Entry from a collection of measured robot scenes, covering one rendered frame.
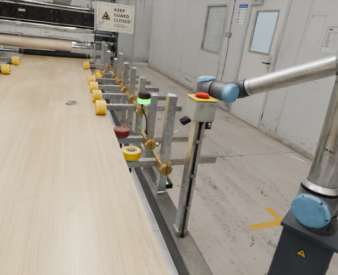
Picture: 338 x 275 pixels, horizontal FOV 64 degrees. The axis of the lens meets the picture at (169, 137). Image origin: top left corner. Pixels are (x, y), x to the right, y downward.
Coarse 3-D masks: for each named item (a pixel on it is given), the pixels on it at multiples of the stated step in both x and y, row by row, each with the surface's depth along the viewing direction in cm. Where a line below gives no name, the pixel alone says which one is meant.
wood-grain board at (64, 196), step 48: (0, 96) 166; (48, 96) 178; (0, 144) 108; (48, 144) 113; (96, 144) 119; (0, 192) 80; (48, 192) 83; (96, 192) 86; (0, 240) 64; (48, 240) 65; (96, 240) 67; (144, 240) 69
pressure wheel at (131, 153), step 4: (124, 148) 116; (128, 148) 117; (132, 148) 116; (136, 148) 118; (124, 152) 113; (128, 152) 113; (132, 152) 114; (136, 152) 114; (140, 152) 116; (124, 156) 114; (128, 156) 113; (132, 156) 113; (136, 156) 114; (132, 160) 114
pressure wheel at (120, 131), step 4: (116, 128) 137; (120, 128) 137; (124, 128) 139; (128, 128) 139; (116, 132) 135; (120, 132) 134; (124, 132) 135; (128, 132) 137; (116, 136) 136; (120, 136) 135; (124, 136) 136
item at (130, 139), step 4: (128, 136) 141; (132, 136) 142; (136, 136) 143; (140, 136) 143; (156, 136) 146; (160, 136) 147; (172, 136) 149; (176, 136) 149; (180, 136) 150; (184, 136) 151; (188, 136) 151; (120, 140) 139; (124, 140) 139; (128, 140) 140; (132, 140) 141; (136, 140) 142; (140, 140) 142; (156, 140) 145; (160, 140) 146; (172, 140) 148; (176, 140) 149; (180, 140) 150; (184, 140) 151; (120, 144) 140
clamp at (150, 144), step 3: (141, 132) 147; (141, 135) 146; (144, 135) 143; (144, 138) 140; (144, 141) 140; (147, 141) 138; (150, 141) 137; (153, 141) 137; (144, 144) 138; (147, 144) 137; (150, 144) 137; (153, 144) 138; (144, 147) 140; (147, 147) 137; (150, 147) 138; (153, 147) 138
